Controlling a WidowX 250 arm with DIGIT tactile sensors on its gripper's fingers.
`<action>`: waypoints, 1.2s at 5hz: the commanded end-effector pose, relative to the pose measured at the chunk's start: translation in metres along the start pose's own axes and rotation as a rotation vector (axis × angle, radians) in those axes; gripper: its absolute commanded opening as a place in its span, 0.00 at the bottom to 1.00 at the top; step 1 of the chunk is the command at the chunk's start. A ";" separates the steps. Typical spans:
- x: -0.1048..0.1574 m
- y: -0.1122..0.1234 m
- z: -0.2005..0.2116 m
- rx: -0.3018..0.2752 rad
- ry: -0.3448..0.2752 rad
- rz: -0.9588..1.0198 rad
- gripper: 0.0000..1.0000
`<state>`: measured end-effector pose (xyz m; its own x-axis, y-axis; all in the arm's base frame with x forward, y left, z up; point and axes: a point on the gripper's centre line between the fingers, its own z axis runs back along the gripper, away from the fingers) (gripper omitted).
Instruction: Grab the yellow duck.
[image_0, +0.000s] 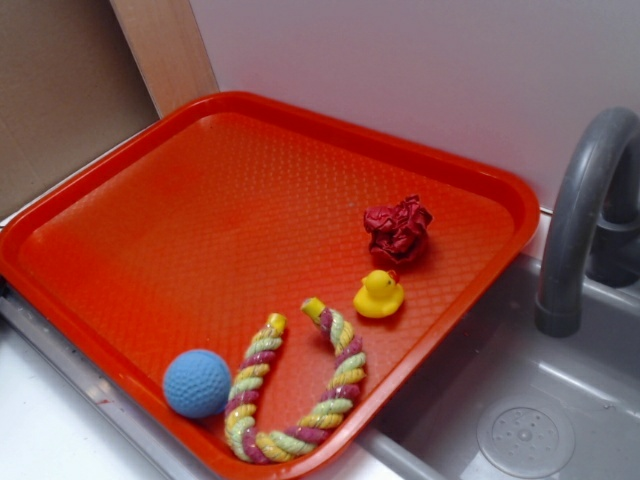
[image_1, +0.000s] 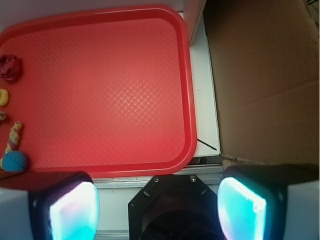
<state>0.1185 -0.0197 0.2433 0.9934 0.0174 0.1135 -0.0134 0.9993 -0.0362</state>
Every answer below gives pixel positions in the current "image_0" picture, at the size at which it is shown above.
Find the light wooden board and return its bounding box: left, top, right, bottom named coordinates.
left=111, top=0, right=219, bottom=117

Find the yellow rubber duck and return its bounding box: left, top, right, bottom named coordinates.
left=353, top=270, right=405, bottom=319

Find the multicolour twisted rope toy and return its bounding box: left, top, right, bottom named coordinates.
left=224, top=298, right=367, bottom=465

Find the brown cardboard panel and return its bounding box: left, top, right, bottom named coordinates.
left=1, top=1, right=158, bottom=217

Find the grey toy faucet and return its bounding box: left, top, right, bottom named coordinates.
left=535, top=107, right=639, bottom=338

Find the blue dimpled ball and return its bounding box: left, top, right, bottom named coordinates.
left=162, top=349, right=231, bottom=419

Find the orange plastic tray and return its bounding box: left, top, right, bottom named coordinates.
left=1, top=93, right=539, bottom=479

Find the crumpled red paper ball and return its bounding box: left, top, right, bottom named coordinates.
left=363, top=195, right=433, bottom=265

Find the grey plastic sink basin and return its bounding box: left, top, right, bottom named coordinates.
left=349, top=254, right=640, bottom=480

